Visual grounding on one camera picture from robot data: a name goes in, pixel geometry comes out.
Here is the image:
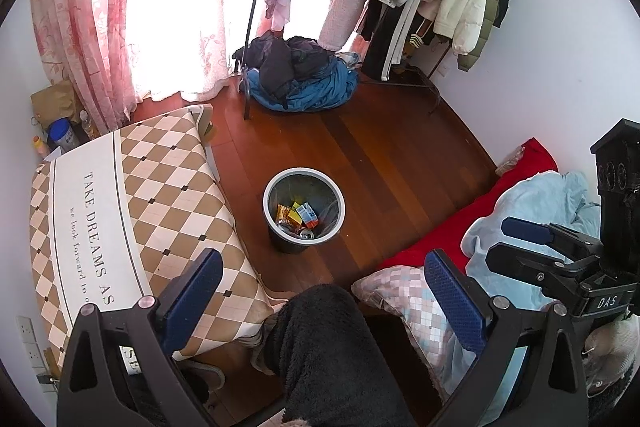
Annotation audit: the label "cream puffer jacket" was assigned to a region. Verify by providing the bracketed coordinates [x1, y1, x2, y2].
[432, 0, 488, 56]

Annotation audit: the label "red blanket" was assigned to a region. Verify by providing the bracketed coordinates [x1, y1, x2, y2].
[380, 138, 558, 268]

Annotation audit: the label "white power strip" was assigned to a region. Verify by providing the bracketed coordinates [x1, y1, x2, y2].
[16, 314, 46, 365]

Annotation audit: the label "blue jacket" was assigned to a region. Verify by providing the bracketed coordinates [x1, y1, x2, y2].
[247, 57, 360, 112]

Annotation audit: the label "light blue blanket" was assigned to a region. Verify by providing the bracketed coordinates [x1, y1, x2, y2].
[461, 171, 603, 313]

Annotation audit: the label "black trousers with white stripes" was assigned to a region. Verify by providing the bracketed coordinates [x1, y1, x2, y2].
[361, 0, 421, 82]

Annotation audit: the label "pink checked pillow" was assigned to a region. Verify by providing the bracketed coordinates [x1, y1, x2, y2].
[351, 264, 481, 400]

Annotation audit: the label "grey slipper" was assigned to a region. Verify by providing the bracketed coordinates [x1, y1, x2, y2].
[175, 359, 226, 403]

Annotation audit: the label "blue and white canister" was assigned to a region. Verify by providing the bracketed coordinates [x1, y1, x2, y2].
[48, 118, 76, 152]

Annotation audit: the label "brown checked tablecloth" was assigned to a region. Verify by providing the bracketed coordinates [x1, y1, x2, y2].
[29, 104, 291, 370]

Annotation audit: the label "brown paper bag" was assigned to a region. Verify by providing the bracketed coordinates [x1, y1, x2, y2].
[31, 79, 83, 128]

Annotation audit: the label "blue and orange carton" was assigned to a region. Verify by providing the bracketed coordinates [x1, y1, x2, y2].
[295, 203, 320, 229]

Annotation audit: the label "black metal clothes rack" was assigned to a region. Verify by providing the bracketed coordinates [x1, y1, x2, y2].
[240, 0, 446, 122]

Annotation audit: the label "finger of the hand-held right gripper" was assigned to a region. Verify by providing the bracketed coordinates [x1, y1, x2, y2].
[501, 216, 602, 264]
[486, 242, 597, 298]

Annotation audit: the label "olive green jacket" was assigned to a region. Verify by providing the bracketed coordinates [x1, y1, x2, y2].
[457, 0, 501, 72]

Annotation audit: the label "pink floral curtain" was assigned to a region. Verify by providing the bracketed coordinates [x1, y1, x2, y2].
[30, 0, 261, 132]

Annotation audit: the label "yellow noodle packet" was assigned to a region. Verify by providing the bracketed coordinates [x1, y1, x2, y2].
[276, 203, 301, 225]

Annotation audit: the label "person's dark fleece trouser leg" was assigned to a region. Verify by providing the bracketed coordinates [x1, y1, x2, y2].
[250, 284, 431, 427]

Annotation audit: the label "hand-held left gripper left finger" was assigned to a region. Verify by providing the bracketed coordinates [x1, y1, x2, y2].
[56, 248, 224, 427]

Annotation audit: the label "clear plastic bag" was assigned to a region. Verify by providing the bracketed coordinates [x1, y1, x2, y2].
[495, 146, 526, 176]

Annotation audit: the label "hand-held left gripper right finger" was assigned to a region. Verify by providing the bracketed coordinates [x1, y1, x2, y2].
[424, 249, 591, 427]

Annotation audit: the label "grey bin with pale rim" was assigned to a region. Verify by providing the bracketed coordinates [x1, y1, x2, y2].
[263, 168, 347, 255]

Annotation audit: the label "pile of black clothes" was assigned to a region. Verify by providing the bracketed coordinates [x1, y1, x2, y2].
[233, 34, 336, 100]

